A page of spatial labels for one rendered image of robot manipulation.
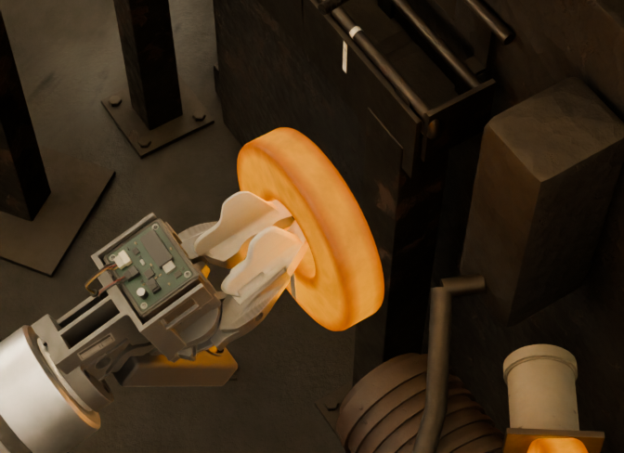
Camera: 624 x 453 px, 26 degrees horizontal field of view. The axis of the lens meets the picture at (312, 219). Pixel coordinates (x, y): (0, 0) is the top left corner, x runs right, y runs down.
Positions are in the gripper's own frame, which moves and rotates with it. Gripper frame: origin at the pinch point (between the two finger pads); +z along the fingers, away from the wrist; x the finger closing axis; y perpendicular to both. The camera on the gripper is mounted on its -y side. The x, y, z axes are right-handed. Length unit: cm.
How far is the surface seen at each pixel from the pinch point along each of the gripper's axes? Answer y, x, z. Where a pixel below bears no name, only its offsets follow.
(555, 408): -17.4, -17.4, 7.3
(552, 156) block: -10.3, -3.0, 18.8
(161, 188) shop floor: -86, 64, -10
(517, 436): -14.2, -18.3, 3.4
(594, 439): -15.5, -21.6, 7.9
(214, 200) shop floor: -87, 58, -5
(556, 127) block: -10.9, -1.0, 20.8
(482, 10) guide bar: -15.8, 14.8, 24.4
